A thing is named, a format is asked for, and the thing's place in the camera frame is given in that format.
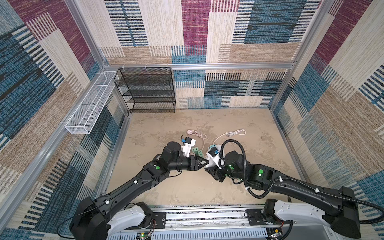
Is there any white wire mesh basket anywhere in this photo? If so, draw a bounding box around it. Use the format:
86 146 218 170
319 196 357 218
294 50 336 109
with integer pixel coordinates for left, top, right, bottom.
65 72 117 135

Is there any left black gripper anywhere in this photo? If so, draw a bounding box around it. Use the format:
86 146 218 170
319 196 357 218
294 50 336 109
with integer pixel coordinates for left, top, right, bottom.
167 155 208 172

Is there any black wire mesh shelf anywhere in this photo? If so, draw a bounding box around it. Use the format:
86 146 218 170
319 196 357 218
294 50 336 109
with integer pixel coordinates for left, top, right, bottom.
115 67 176 114

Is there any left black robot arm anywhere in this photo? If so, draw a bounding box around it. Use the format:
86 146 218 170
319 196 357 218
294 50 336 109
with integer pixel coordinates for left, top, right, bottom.
69 142 209 240

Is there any white power cable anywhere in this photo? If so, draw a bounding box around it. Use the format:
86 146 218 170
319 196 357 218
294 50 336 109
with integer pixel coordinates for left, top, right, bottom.
212 129 247 145

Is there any black corrugated cable hose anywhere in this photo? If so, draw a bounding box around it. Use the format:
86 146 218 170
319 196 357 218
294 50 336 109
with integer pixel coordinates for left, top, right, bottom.
220 139 384 240

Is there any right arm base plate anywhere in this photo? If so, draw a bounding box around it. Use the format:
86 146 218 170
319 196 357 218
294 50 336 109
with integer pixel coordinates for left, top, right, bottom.
244 209 291 226

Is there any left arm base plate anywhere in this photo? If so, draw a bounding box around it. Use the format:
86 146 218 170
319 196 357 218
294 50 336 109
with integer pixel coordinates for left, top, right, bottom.
140 212 167 230

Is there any aluminium mounting rail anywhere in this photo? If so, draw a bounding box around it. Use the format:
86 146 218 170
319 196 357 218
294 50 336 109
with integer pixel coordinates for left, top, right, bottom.
111 201 339 240

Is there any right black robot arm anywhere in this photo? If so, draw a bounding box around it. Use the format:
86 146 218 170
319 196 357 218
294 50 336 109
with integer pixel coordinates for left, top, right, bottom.
205 148 362 239

